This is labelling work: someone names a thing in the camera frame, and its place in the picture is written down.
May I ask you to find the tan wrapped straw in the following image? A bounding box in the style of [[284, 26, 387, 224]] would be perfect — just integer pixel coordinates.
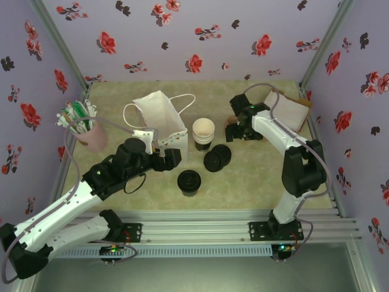
[[67, 102, 83, 131]]

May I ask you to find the pink straw holder cup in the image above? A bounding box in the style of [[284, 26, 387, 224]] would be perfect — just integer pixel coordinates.
[[74, 120, 109, 153]]

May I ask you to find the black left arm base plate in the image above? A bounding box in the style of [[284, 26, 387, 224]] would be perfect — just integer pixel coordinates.
[[120, 223, 143, 244]]

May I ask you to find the white slotted cable duct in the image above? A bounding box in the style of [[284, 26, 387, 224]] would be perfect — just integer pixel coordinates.
[[53, 245, 274, 259]]

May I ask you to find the grey right arm cable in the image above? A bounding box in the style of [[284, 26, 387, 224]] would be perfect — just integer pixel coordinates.
[[243, 83, 331, 214]]

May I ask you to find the green wrapped straw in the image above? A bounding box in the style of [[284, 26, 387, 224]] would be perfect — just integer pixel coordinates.
[[62, 105, 81, 134], [72, 101, 92, 131]]

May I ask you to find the grey right controller cable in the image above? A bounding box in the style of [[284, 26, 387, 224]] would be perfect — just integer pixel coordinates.
[[273, 218, 313, 263]]

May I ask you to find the aluminium frame post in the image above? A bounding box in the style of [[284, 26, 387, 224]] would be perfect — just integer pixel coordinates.
[[29, 0, 92, 92], [299, 0, 356, 89]]

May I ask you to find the grey controller cable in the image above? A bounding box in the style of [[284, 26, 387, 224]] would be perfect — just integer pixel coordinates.
[[103, 242, 140, 265], [273, 218, 313, 263]]

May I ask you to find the thin black cable loop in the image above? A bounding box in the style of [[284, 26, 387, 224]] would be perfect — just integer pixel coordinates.
[[123, 173, 146, 195]]

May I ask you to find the wide aluminium base rail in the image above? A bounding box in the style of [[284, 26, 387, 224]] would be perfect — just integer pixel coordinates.
[[48, 209, 363, 244]]

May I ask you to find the grey left arm cable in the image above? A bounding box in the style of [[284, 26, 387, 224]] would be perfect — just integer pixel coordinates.
[[0, 118, 136, 283]]

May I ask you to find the black plastic cup lid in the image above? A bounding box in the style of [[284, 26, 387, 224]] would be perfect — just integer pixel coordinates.
[[212, 144, 233, 167], [203, 151, 225, 173], [177, 169, 202, 193]]

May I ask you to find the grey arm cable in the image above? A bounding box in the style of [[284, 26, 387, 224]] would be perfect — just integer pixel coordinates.
[[0, 118, 136, 283], [243, 83, 331, 214]]

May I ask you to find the brown cardboard tray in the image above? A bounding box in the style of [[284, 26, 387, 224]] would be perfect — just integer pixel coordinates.
[[263, 87, 313, 135]]

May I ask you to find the stack of paper cups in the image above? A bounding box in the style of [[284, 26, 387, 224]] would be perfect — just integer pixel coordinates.
[[192, 118, 216, 138]]

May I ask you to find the white cartoon paper gift bag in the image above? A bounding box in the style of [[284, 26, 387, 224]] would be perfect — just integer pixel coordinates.
[[122, 90, 197, 164]]

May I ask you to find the aluminium lower frame rail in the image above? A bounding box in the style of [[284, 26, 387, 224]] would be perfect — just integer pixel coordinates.
[[13, 277, 39, 292], [346, 240, 380, 292]]

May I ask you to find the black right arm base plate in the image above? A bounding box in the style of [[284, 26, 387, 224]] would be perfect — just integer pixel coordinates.
[[248, 221, 305, 243]]

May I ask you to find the white paper napkin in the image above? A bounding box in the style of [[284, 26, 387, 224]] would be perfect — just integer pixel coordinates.
[[263, 91, 308, 133]]

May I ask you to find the grey left controller cable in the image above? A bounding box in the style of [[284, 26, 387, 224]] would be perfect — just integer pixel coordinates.
[[103, 242, 140, 265]]

